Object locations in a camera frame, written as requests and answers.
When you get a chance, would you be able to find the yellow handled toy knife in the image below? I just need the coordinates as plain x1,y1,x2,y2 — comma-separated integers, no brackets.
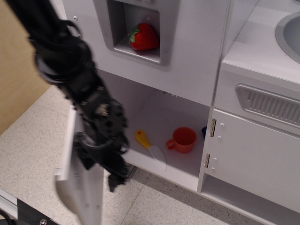
135,129,167,172

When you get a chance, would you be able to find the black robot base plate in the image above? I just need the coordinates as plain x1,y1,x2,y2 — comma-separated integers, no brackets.
0,198,58,225

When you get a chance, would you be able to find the red toy strawberry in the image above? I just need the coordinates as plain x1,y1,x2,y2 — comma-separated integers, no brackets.
129,23,160,51

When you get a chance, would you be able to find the aluminium frame rail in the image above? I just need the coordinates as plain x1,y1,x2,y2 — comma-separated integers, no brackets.
0,188,17,206

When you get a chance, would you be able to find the white toy fridge cabinet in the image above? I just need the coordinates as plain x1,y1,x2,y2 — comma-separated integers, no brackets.
63,0,230,191

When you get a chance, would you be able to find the orange toy cup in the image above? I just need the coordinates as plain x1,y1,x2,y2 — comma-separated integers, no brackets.
165,127,197,154

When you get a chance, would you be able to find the blue toy object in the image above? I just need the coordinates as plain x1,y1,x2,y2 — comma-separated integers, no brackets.
202,126,207,138

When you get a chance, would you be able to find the grey vent grille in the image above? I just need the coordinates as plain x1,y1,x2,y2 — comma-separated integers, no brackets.
235,84,300,127

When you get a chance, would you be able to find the upper brass hinge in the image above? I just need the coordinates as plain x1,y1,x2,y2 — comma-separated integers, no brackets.
209,118,217,137

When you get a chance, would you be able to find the white oven cabinet door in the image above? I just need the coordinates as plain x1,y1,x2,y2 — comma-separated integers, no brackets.
204,110,300,212

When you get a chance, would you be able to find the lower brass hinge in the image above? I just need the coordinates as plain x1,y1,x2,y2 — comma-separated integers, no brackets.
204,153,210,168

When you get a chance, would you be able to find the plywood panel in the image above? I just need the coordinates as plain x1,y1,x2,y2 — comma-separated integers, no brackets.
0,0,50,133

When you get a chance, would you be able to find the grey toy sink basin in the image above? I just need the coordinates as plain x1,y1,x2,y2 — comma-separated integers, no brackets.
275,12,300,63

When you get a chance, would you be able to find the white low fridge door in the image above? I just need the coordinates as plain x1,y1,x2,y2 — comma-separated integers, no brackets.
54,107,104,225

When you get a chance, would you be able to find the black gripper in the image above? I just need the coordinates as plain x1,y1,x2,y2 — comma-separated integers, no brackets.
75,132,129,193

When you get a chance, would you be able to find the white toy kitchen counter unit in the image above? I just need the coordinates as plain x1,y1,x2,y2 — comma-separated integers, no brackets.
198,0,300,225

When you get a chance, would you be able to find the black braided cable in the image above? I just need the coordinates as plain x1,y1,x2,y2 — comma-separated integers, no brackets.
0,208,17,225

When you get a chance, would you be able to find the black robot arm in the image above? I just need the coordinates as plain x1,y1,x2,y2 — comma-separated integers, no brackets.
7,0,128,192

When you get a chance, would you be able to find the brass hinge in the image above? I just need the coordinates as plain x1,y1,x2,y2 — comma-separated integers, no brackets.
204,153,210,168
209,118,217,137

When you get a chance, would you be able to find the aluminium extrusion foot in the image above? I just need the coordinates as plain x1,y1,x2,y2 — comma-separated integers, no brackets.
127,164,137,179

